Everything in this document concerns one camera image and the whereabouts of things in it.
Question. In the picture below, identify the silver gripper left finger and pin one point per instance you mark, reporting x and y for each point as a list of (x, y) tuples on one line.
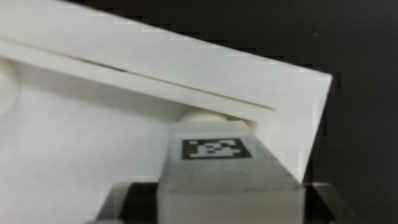
[(129, 204)]

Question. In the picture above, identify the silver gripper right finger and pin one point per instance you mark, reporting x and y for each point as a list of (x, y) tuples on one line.
[(326, 209)]

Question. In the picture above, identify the white leg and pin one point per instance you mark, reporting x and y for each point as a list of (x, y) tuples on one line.
[(225, 185)]

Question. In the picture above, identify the white square table top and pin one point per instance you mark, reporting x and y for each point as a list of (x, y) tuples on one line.
[(81, 139)]

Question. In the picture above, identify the white L-shaped fence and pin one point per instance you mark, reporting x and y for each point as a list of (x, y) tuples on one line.
[(88, 44)]

